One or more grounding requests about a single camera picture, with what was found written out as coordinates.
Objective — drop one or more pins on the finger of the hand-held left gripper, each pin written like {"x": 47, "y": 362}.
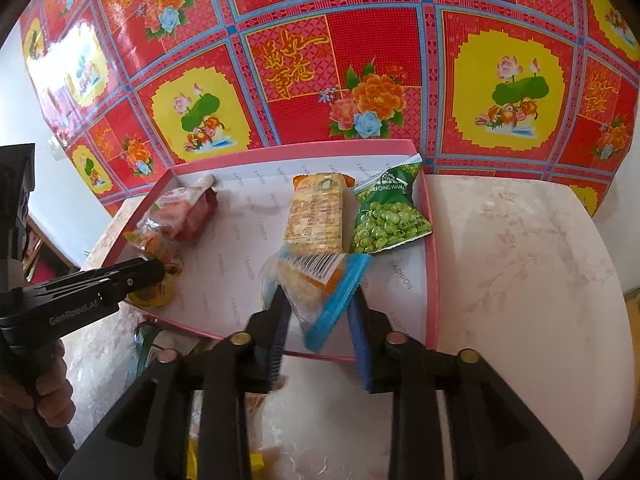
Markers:
{"x": 135, "y": 275}

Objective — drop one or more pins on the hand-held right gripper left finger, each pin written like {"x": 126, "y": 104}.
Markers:
{"x": 280, "y": 335}

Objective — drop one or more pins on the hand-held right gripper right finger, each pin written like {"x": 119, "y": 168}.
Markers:
{"x": 370, "y": 350}

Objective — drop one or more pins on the clear gummy candy packet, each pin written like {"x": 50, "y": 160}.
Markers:
{"x": 150, "y": 240}

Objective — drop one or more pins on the clear blue-edged snack packet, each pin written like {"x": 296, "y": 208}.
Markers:
{"x": 320, "y": 285}

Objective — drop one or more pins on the peach jelly drink pouch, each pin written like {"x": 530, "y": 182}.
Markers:
{"x": 195, "y": 210}

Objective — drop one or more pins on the pink shallow cardboard box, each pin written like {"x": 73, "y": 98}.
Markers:
{"x": 240, "y": 240}

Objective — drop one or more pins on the yellow cracker packet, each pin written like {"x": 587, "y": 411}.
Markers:
{"x": 315, "y": 215}

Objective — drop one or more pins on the yellow small snack packet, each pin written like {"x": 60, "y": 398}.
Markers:
{"x": 256, "y": 464}
{"x": 192, "y": 460}

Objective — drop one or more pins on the green pea packet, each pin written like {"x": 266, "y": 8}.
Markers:
{"x": 390, "y": 215}

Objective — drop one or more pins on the person's left hand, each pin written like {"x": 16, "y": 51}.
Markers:
{"x": 52, "y": 385}

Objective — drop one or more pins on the wooden shelf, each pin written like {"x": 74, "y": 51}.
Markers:
{"x": 47, "y": 255}

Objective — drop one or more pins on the green snack packet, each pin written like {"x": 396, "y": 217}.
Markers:
{"x": 147, "y": 347}

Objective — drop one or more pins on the red floral wall sheet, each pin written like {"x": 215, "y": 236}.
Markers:
{"x": 400, "y": 35}

